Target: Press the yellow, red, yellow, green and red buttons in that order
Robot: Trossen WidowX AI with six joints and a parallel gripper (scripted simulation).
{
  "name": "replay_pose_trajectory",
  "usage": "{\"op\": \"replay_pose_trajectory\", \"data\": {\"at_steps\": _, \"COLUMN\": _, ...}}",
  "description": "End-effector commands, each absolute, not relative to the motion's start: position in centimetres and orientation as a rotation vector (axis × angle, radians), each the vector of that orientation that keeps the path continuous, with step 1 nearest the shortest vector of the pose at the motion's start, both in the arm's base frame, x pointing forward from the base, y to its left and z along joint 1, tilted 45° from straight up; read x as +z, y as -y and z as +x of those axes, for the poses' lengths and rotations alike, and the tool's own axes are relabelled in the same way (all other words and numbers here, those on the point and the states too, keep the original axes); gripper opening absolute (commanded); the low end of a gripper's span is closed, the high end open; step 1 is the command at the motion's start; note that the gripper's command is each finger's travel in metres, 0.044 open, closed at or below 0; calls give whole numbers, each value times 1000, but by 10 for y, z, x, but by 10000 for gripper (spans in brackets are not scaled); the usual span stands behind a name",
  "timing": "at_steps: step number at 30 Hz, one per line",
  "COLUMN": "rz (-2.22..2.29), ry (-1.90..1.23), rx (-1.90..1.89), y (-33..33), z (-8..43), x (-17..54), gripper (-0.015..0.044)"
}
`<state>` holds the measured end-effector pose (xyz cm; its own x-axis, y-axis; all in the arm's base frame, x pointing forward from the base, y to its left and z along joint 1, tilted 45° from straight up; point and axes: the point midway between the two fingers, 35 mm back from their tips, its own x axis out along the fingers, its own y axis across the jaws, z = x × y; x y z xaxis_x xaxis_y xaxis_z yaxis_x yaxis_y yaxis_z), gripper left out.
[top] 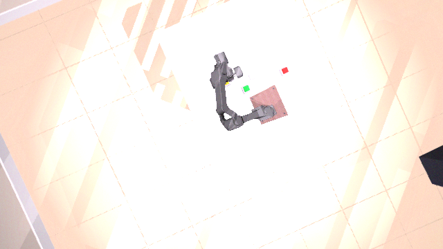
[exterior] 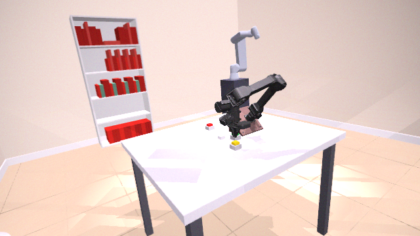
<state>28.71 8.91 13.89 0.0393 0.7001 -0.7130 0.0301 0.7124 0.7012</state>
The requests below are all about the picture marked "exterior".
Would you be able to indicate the green button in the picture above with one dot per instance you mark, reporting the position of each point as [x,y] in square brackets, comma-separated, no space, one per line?
[237,138]

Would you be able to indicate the yellow button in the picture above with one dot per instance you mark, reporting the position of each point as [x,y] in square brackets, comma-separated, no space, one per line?
[235,145]

